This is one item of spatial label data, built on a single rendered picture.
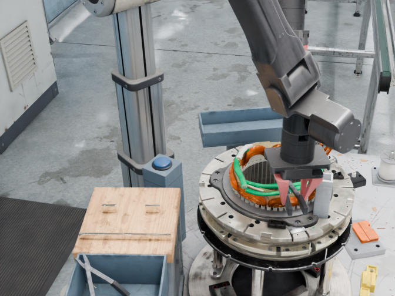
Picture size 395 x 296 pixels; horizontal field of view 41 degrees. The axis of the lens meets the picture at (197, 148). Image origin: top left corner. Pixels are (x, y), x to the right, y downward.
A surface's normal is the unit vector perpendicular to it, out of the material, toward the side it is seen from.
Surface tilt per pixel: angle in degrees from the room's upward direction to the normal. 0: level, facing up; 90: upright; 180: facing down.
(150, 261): 90
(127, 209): 0
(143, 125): 90
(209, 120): 90
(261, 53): 101
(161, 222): 0
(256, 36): 109
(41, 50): 89
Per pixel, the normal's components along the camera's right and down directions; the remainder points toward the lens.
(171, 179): 0.83, 0.29
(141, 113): 0.64, 0.42
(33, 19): 0.97, 0.11
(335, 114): -0.29, -0.61
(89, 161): -0.03, -0.83
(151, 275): -0.05, 0.56
